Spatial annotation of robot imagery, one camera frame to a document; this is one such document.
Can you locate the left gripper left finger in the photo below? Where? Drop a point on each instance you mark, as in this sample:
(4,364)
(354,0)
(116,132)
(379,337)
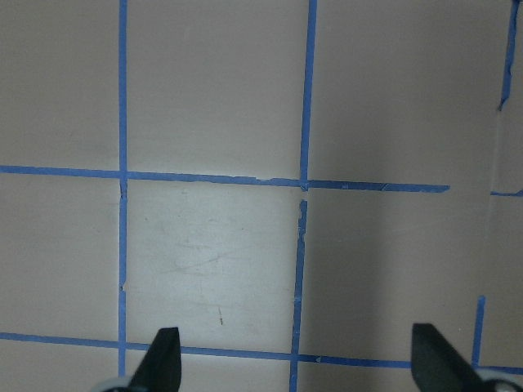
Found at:
(160,369)

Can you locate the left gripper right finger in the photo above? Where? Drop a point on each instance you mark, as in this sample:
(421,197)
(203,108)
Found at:
(437,366)

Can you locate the brown paper table cover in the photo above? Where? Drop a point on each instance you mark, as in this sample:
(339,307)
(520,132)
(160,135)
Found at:
(292,184)

